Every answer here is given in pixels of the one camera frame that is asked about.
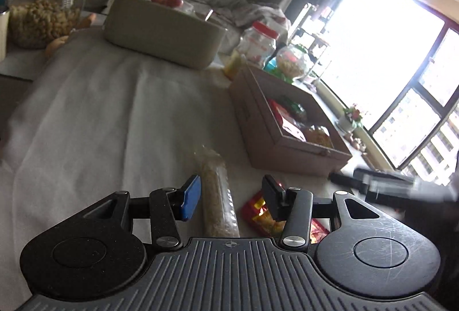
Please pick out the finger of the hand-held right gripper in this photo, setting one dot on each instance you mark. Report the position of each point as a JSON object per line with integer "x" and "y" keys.
{"x": 383, "y": 175}
{"x": 348, "y": 181}

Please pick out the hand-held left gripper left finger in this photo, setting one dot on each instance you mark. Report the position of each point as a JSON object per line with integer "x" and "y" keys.
{"x": 190, "y": 198}

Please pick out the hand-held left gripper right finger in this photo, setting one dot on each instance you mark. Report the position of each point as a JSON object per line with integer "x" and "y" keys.
{"x": 274, "y": 200}

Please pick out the red yellow snack packet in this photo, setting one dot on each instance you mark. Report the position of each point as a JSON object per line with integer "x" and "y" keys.
{"x": 260, "y": 216}

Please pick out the long beige snack packet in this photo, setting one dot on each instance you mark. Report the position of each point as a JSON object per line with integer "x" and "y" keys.
{"x": 217, "y": 196}

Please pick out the wooden box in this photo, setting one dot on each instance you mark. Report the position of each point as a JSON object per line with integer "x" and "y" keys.
{"x": 272, "y": 139}

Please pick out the orange snack packet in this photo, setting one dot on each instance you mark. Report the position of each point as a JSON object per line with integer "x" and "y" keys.
{"x": 318, "y": 136}

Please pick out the small potted plant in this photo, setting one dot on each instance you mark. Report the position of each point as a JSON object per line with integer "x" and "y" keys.
{"x": 351, "y": 119}

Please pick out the green snack packet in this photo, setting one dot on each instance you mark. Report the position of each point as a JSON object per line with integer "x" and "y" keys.
{"x": 296, "y": 109}

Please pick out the black-framed window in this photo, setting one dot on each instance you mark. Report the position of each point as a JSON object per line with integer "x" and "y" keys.
{"x": 405, "y": 74}

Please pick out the white tablecloth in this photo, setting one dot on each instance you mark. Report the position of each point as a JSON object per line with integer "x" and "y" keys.
{"x": 107, "y": 124}

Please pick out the green candy dispenser jar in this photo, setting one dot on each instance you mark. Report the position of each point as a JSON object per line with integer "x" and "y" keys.
{"x": 290, "y": 63}

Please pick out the yellow plastic bottle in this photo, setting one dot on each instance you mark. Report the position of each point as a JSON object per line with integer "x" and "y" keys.
{"x": 235, "y": 63}

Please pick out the background shelf rack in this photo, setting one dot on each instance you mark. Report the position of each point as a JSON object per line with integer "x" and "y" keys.
{"x": 315, "y": 35}

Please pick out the red-lidded plastic jar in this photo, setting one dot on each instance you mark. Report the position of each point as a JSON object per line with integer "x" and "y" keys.
{"x": 259, "y": 44}

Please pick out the beige rectangular container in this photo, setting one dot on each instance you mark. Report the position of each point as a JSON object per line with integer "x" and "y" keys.
{"x": 161, "y": 31}

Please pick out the crumpled blanket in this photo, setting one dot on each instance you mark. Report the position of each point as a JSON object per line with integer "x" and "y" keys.
{"x": 261, "y": 15}

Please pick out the bread roll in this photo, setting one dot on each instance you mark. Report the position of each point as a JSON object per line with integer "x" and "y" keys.
{"x": 89, "y": 20}
{"x": 56, "y": 45}

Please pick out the glass jar of nuts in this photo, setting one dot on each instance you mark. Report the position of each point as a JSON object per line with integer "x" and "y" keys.
{"x": 45, "y": 6}

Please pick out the white cup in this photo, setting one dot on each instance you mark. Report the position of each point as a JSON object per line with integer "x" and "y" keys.
{"x": 3, "y": 35}

